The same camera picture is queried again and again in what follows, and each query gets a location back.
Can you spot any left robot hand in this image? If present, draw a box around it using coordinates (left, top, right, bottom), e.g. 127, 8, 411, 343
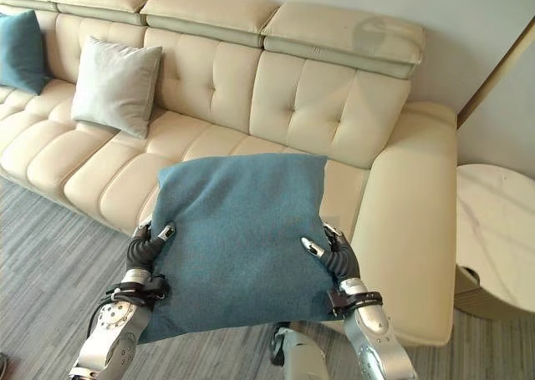
125, 218, 177, 273

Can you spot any light grey cushion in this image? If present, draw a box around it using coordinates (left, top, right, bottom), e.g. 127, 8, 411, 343
69, 35, 164, 139

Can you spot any silver robot leg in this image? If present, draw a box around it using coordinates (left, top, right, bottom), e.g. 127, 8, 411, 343
269, 321, 328, 380

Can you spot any cream leather sofa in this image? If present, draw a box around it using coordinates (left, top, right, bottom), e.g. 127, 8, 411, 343
0, 0, 459, 348

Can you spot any white marble round side table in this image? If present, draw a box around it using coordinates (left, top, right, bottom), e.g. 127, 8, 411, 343
452, 162, 535, 319

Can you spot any small teal cushion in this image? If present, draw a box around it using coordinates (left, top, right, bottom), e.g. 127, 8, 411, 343
0, 8, 52, 97

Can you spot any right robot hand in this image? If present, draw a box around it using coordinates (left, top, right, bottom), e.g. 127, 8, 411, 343
300, 222, 361, 281

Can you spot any beige wall trim strip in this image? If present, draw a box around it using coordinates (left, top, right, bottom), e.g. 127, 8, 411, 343
455, 20, 535, 131

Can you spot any large teal cushion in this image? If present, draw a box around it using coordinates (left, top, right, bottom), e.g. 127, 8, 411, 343
137, 152, 344, 345

